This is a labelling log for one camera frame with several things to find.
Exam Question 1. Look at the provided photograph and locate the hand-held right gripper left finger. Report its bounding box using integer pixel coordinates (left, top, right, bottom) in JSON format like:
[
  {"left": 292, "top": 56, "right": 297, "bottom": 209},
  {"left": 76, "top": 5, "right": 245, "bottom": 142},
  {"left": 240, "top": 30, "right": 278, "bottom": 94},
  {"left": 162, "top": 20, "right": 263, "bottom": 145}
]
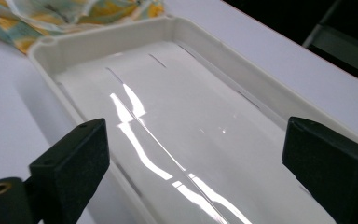
[{"left": 28, "top": 118, "right": 111, "bottom": 224}]

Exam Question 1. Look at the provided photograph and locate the white plastic tray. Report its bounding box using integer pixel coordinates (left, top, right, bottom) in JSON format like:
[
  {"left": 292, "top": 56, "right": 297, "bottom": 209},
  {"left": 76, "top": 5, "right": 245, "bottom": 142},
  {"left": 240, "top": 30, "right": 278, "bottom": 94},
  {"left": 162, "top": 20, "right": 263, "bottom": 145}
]
[{"left": 27, "top": 15, "right": 358, "bottom": 224}]

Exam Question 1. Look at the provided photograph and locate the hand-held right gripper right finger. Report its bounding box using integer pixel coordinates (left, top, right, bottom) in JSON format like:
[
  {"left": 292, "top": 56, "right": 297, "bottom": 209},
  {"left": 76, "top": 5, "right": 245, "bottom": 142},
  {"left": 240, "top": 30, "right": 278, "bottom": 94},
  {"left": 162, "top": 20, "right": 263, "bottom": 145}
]
[{"left": 282, "top": 116, "right": 358, "bottom": 224}]

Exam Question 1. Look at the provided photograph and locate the yellow and teal patterned cloth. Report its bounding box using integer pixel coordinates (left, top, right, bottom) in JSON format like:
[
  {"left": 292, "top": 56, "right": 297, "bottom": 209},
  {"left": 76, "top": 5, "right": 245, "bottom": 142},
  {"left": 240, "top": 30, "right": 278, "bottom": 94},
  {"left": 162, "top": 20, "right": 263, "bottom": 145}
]
[{"left": 0, "top": 0, "right": 166, "bottom": 54}]

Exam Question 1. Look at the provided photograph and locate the grey metal stand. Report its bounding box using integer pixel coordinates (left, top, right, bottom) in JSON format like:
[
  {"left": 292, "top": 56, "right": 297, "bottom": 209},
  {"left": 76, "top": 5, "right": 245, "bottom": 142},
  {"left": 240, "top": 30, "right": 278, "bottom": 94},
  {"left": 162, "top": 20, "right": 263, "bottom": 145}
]
[{"left": 302, "top": 0, "right": 358, "bottom": 85}]

